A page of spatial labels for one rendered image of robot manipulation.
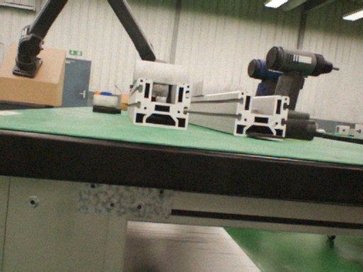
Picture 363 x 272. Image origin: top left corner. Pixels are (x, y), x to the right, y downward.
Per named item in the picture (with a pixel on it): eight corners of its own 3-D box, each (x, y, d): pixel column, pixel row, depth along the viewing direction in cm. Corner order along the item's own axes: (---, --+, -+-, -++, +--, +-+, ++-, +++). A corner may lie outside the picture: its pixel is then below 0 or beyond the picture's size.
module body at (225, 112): (175, 120, 152) (178, 98, 152) (200, 122, 153) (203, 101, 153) (233, 135, 73) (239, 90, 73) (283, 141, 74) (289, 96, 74)
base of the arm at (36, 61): (22, 57, 161) (10, 74, 153) (20, 40, 155) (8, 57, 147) (43, 61, 162) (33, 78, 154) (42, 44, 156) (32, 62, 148)
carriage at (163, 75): (130, 95, 93) (133, 67, 92) (176, 101, 94) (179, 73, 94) (132, 93, 77) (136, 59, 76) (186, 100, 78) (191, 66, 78)
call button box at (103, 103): (93, 111, 140) (95, 93, 139) (120, 114, 141) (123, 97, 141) (92, 111, 132) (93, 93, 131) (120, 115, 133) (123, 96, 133)
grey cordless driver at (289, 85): (253, 133, 99) (264, 47, 98) (318, 140, 105) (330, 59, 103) (268, 136, 92) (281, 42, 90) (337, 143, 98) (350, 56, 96)
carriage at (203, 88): (190, 105, 120) (192, 83, 120) (224, 109, 122) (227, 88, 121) (200, 105, 104) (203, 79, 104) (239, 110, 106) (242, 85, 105)
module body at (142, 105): (127, 115, 149) (129, 93, 149) (152, 117, 151) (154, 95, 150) (132, 124, 70) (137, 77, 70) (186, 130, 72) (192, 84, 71)
